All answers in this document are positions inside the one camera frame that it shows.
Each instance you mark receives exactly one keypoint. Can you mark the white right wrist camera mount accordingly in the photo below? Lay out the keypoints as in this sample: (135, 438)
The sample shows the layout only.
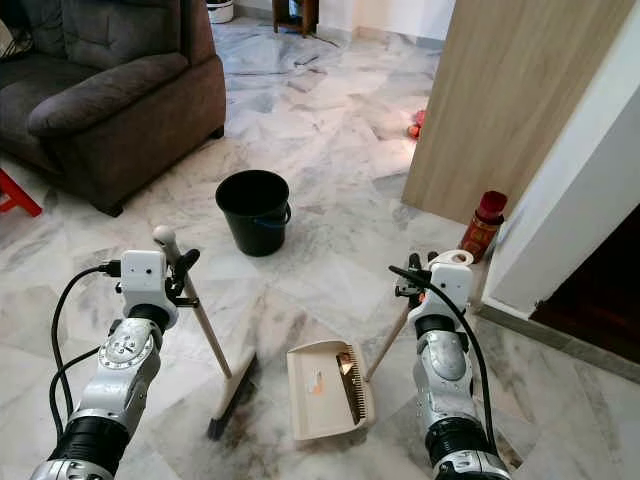
(453, 280)

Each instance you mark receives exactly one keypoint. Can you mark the dark grey fabric sofa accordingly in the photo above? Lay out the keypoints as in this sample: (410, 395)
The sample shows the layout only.
(120, 100)

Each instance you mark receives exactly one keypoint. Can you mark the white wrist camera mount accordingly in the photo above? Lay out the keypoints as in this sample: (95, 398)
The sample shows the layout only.
(453, 280)
(143, 280)

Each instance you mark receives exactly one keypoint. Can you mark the small red toy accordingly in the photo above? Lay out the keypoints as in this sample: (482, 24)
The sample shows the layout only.
(416, 123)

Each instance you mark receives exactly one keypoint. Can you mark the white pot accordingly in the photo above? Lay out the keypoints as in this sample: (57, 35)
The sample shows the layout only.
(220, 10)

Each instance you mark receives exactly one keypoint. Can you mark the black plastic bucket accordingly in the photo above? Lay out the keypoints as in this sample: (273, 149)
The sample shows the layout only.
(253, 210)

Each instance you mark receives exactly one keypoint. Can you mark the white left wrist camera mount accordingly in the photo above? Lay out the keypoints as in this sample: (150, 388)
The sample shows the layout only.
(143, 280)

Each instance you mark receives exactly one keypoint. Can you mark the red bottle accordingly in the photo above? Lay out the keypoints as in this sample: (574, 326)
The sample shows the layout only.
(484, 228)

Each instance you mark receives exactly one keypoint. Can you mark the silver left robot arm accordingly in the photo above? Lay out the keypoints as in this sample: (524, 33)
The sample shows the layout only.
(110, 390)

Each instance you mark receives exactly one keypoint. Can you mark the red plastic stool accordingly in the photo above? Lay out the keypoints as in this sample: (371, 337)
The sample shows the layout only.
(16, 192)

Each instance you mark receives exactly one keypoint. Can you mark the light wooden panel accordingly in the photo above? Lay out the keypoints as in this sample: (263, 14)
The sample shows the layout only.
(500, 100)

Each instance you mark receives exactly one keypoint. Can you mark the brown wooden furniture legs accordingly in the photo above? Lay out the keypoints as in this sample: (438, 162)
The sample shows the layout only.
(295, 13)

